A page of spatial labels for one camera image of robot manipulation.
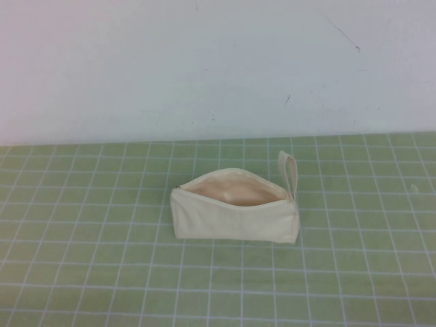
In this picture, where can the cream canvas pencil case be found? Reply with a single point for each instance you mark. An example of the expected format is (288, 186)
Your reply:
(231, 221)

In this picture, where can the green grid cutting mat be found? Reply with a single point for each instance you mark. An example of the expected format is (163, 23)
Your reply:
(102, 238)

